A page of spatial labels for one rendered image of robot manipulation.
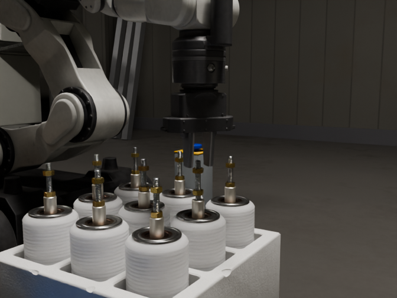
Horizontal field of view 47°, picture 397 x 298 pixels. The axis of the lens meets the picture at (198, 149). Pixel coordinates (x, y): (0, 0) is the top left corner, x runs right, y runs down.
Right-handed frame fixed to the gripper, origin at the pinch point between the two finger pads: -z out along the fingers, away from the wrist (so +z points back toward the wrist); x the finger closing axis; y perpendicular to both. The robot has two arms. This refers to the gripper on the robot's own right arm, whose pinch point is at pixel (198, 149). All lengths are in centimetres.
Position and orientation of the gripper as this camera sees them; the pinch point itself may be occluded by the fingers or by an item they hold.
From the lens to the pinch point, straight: 76.8
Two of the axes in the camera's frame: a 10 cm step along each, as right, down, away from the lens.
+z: 0.0, -9.9, -1.5
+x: -9.0, 0.6, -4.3
